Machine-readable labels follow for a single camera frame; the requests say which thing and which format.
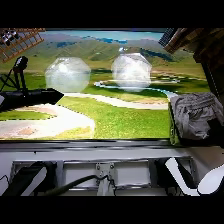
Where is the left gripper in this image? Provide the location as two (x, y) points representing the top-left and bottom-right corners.
(23, 87), (54, 106)

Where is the grey garment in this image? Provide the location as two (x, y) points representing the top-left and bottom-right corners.
(169, 92), (224, 143)

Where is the green garment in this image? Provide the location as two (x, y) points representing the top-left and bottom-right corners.
(167, 99), (182, 146)

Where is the silver frame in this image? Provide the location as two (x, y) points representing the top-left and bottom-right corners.
(0, 139), (224, 197)

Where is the black cable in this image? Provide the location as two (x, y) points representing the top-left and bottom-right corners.
(42, 174), (112, 197)

